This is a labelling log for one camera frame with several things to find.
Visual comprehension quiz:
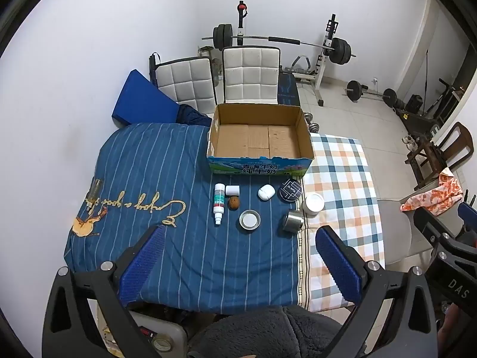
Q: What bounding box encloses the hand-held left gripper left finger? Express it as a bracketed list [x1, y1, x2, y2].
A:
[42, 225, 167, 358]

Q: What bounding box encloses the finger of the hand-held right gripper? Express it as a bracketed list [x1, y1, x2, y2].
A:
[458, 201, 477, 247]
[412, 207, 454, 255]

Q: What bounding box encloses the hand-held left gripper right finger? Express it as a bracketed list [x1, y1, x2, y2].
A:
[315, 225, 439, 358]

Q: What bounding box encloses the steel round tin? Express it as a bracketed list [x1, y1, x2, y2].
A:
[282, 210, 304, 234]

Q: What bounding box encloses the white round jar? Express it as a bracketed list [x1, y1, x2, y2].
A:
[302, 193, 325, 217]

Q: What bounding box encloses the black round compact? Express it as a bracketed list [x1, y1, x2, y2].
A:
[279, 179, 303, 203]

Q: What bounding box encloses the white spray bottle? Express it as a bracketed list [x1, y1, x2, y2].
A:
[213, 183, 227, 226]

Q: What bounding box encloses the shallow silver tin lid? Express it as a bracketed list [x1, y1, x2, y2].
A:
[239, 209, 261, 231]

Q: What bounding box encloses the cardboard box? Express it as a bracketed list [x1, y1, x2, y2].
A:
[207, 103, 314, 177]

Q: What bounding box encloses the orange floral cloth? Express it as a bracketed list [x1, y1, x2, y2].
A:
[400, 168, 464, 217]

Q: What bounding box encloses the grey chair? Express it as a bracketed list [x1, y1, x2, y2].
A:
[376, 194, 419, 269]

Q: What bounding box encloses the beige plastic case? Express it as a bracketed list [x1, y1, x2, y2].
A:
[102, 311, 188, 358]

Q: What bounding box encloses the dark wooden chair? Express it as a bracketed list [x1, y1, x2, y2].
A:
[404, 121, 474, 191]

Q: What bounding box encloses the clear tape roll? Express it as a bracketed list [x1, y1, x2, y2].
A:
[153, 336, 174, 355]

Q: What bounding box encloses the plaid bed sheet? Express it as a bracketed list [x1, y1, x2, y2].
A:
[298, 132, 386, 312]

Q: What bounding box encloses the grey fleece clothing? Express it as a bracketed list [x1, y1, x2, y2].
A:
[187, 305, 345, 358]

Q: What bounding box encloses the blue striped blanket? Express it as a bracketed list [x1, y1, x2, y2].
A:
[64, 122, 310, 316]

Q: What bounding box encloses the black exercise machine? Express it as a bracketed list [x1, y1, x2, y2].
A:
[421, 78, 464, 120]

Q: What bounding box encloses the chrome dumbbell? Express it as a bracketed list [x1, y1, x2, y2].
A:
[303, 112, 321, 133]

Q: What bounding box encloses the short barbell with plates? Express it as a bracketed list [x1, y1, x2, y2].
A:
[343, 80, 397, 107]

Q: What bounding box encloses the dark blue cloth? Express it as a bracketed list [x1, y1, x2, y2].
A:
[177, 104, 213, 127]

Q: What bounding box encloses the blue foam cushion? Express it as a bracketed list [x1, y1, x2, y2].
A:
[112, 69, 179, 125]

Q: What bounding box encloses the dark weight bench pad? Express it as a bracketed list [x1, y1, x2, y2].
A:
[278, 72, 301, 107]

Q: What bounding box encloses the white quilted chair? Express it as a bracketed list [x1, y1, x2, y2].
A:
[151, 54, 219, 114]
[222, 46, 281, 106]

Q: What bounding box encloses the white weight bench rack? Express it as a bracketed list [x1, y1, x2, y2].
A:
[235, 0, 341, 107]

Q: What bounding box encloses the long barbell with plates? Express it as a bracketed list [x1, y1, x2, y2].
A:
[202, 24, 356, 64]

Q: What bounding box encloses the grey metal handle bar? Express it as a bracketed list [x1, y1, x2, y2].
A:
[291, 55, 312, 72]

